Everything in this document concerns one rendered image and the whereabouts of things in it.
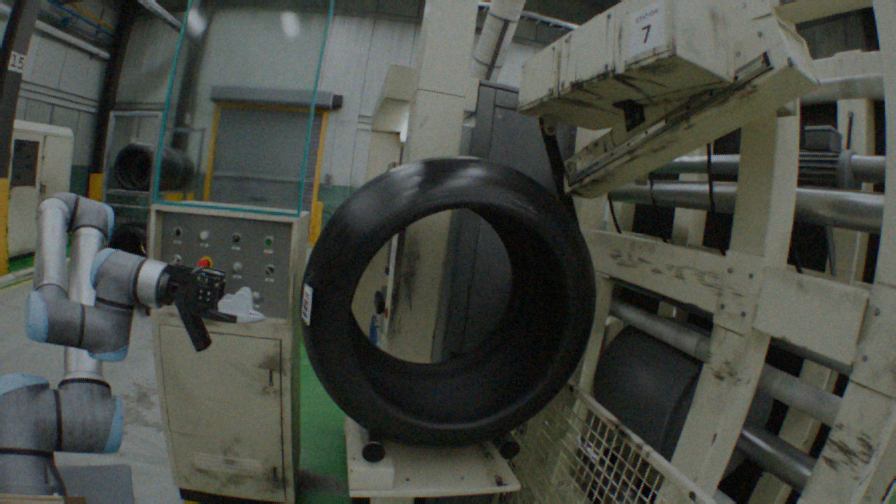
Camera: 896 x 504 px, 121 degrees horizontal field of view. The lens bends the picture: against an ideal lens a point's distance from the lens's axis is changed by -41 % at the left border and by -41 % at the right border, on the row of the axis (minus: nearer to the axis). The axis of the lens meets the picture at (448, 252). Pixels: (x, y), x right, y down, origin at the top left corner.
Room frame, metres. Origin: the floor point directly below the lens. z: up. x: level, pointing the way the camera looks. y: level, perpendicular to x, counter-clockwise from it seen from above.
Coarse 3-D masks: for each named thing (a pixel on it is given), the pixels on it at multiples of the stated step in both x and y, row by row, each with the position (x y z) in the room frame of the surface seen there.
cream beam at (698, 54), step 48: (624, 0) 0.66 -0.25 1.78; (672, 0) 0.53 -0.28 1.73; (720, 0) 0.55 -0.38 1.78; (576, 48) 0.81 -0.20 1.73; (624, 48) 0.65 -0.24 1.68; (672, 48) 0.53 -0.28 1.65; (720, 48) 0.55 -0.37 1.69; (528, 96) 1.04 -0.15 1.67; (576, 96) 0.86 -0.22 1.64; (624, 96) 0.78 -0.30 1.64; (672, 96) 0.70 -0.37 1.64
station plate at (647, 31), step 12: (660, 0) 0.55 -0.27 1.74; (636, 12) 0.62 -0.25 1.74; (648, 12) 0.58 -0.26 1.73; (660, 12) 0.56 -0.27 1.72; (636, 24) 0.62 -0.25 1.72; (648, 24) 0.58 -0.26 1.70; (660, 24) 0.56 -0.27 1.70; (636, 36) 0.61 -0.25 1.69; (648, 36) 0.58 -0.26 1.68; (660, 36) 0.56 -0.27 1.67; (636, 48) 0.61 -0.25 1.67; (648, 48) 0.58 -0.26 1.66
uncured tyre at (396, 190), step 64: (384, 192) 0.68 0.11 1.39; (448, 192) 0.69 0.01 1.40; (512, 192) 0.72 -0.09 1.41; (320, 256) 0.67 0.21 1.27; (512, 256) 1.02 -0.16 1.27; (576, 256) 0.75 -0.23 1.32; (320, 320) 0.65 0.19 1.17; (512, 320) 1.02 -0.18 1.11; (576, 320) 0.76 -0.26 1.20; (384, 384) 0.92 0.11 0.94; (448, 384) 0.98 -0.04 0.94; (512, 384) 0.92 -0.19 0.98; (448, 448) 0.74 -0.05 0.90
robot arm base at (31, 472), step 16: (0, 448) 0.38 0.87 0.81; (16, 448) 0.40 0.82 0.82; (0, 464) 0.36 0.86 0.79; (16, 464) 0.38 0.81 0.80; (32, 464) 0.41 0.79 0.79; (48, 464) 0.46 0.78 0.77; (0, 480) 0.34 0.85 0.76; (16, 480) 0.36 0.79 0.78; (32, 480) 0.39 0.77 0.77; (48, 480) 0.43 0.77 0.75
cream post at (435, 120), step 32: (448, 0) 1.07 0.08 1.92; (448, 32) 1.07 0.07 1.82; (416, 64) 1.16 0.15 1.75; (448, 64) 1.08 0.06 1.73; (416, 96) 1.07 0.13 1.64; (448, 96) 1.08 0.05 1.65; (416, 128) 1.06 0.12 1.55; (448, 128) 1.08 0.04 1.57; (416, 160) 1.07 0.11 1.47; (416, 224) 1.07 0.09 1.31; (448, 224) 1.09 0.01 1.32; (416, 256) 1.07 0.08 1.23; (416, 288) 1.07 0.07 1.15; (384, 320) 1.16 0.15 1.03; (416, 320) 1.08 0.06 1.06; (416, 352) 1.08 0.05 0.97
